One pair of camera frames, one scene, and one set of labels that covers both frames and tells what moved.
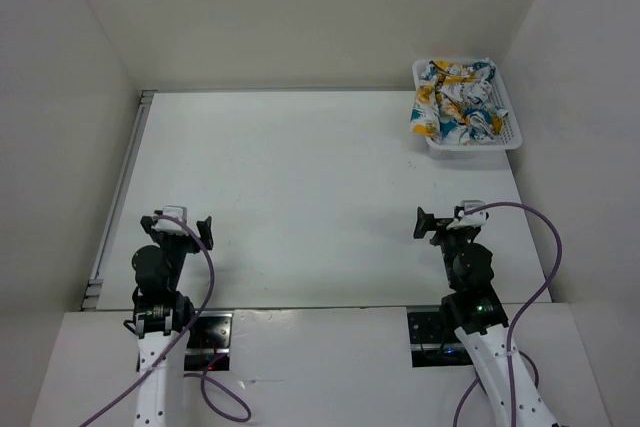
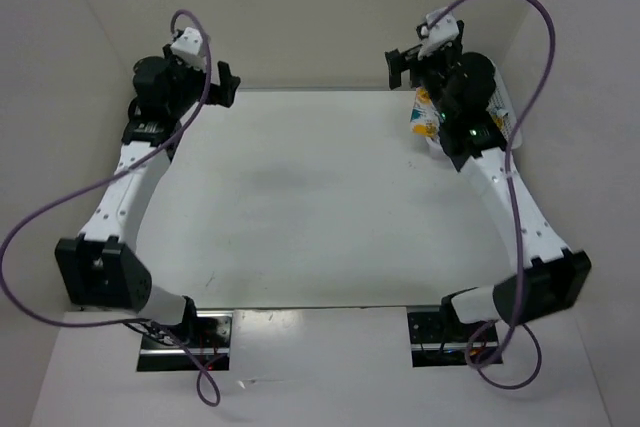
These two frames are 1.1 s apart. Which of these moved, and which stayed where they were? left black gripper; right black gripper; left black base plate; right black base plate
Moved: right black gripper; left black gripper
Stayed: left black base plate; right black base plate
